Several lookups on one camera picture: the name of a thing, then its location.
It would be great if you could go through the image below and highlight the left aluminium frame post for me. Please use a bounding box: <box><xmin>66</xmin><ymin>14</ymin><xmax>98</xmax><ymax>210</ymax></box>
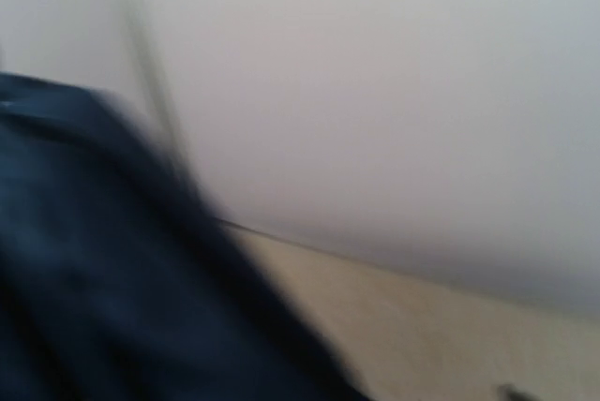
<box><xmin>111</xmin><ymin>0</ymin><xmax>197</xmax><ymax>189</ymax></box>

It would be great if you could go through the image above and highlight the navy blue student backpack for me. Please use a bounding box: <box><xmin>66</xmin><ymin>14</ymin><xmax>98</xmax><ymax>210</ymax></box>
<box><xmin>1</xmin><ymin>74</ymin><xmax>363</xmax><ymax>400</ymax></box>

